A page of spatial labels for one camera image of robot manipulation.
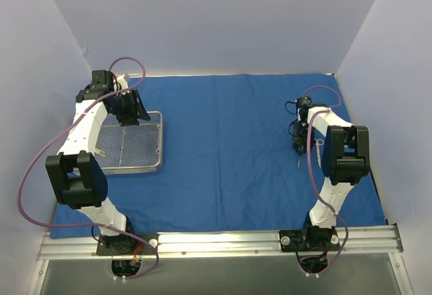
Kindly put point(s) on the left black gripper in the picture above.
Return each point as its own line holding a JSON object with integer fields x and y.
{"x": 136, "y": 106}

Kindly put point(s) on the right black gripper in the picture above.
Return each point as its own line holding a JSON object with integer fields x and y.
{"x": 300, "y": 144}

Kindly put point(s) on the steel scissors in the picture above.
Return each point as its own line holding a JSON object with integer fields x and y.
{"x": 318, "y": 144}

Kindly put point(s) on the steel forceps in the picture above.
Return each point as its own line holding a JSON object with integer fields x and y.
{"x": 299, "y": 160}

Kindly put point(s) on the wire mesh instrument tray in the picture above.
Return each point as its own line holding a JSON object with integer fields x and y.
{"x": 129, "y": 149}

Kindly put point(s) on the blue surgical wrap cloth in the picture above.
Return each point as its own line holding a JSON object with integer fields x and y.
{"x": 228, "y": 162}

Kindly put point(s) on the steel tweezers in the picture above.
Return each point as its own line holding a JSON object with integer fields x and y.
{"x": 100, "y": 152}

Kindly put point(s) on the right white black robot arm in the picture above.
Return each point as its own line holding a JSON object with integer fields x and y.
{"x": 344, "y": 162}

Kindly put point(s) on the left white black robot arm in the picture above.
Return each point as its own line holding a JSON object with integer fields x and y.
{"x": 75, "y": 175}

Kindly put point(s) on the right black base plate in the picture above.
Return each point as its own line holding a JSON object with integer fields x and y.
{"x": 312, "y": 240}

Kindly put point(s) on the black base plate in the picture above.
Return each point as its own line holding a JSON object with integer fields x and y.
{"x": 121, "y": 245}
{"x": 312, "y": 240}

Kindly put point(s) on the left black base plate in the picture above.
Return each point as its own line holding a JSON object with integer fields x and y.
{"x": 121, "y": 245}

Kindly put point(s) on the aluminium front rail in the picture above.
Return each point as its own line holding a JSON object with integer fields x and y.
{"x": 361, "y": 240}

